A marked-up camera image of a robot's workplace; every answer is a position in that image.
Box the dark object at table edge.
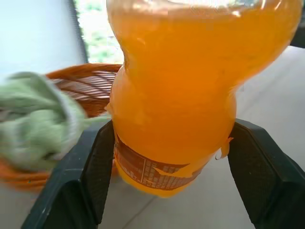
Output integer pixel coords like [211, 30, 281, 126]
[290, 28, 305, 48]

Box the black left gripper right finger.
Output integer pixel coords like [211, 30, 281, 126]
[227, 118, 305, 229]

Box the orange woven basket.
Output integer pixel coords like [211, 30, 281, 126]
[0, 63, 122, 191]

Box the light green cloth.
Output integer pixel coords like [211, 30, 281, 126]
[0, 72, 112, 172]

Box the orange soda plastic bottle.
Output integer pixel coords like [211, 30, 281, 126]
[104, 0, 301, 198]

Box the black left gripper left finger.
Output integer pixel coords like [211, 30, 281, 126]
[20, 121, 116, 229]

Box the dark window frame post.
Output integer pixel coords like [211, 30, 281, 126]
[71, 0, 89, 64]

